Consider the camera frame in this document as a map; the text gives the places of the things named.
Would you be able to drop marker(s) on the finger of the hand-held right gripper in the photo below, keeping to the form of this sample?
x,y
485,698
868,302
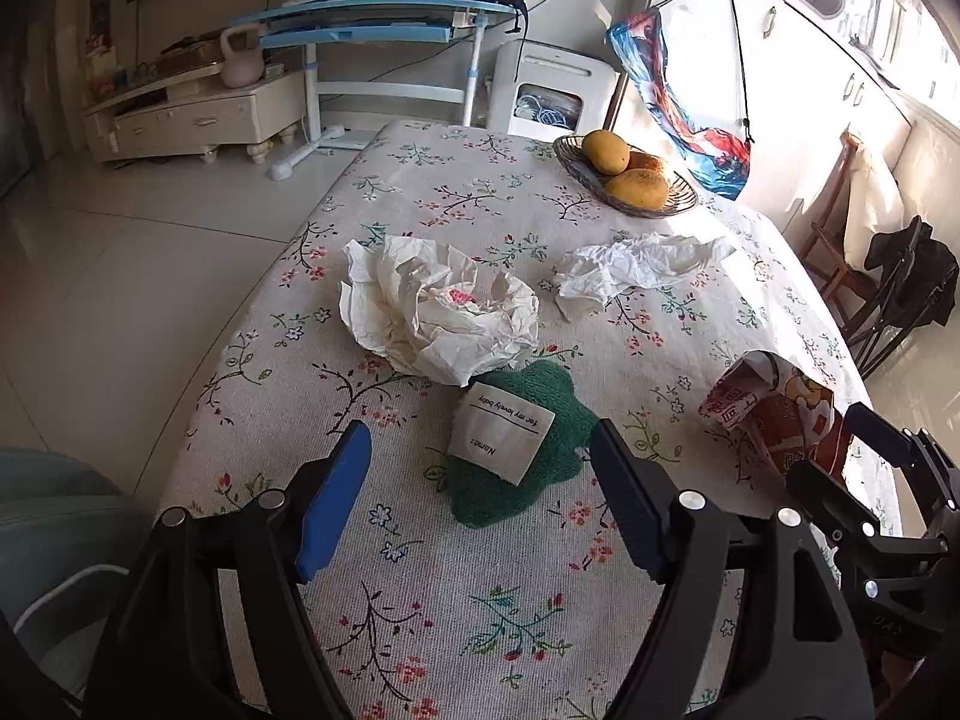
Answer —
x,y
900,439
832,499

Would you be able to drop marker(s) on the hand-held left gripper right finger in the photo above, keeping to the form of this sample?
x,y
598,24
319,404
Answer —
x,y
628,510

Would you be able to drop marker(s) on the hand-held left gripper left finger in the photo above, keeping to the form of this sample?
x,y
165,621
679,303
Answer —
x,y
334,499

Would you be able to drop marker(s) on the orange red snack bag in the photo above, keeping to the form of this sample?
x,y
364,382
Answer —
x,y
780,412

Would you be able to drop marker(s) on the green knitted cloth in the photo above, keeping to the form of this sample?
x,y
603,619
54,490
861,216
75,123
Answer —
x,y
559,412

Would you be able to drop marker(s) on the black folding chair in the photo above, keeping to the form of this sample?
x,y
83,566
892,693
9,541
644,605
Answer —
x,y
911,277

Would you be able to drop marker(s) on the wooden chair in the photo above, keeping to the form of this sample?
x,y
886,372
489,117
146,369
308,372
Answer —
x,y
825,247

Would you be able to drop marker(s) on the large crumpled white paper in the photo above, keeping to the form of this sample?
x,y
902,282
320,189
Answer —
x,y
427,315

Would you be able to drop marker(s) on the crumpled white tissue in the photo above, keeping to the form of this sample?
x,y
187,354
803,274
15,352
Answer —
x,y
630,270

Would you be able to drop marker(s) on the white chair cushion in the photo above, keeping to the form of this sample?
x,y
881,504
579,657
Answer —
x,y
870,195

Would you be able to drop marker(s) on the teal cushioned seat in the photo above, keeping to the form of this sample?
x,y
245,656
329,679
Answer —
x,y
60,540

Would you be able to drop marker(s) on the yellow mango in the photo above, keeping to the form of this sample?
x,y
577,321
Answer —
x,y
637,189
649,161
606,151

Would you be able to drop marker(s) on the colourful printed hanging bag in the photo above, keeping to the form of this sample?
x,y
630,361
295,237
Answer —
x,y
675,105

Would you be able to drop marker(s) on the white TV cabinet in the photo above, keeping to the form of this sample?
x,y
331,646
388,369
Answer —
x,y
195,116

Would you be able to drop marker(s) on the pink kettlebell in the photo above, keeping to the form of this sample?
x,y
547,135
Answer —
x,y
241,60

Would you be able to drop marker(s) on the brown tray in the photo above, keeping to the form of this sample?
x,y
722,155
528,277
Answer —
x,y
187,56

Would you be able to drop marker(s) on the blue study desk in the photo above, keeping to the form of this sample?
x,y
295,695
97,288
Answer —
x,y
360,22

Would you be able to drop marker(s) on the white display shelf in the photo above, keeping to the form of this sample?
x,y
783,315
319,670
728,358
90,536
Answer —
x,y
101,22

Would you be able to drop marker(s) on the white wall cabinets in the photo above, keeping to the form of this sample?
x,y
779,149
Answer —
x,y
802,90

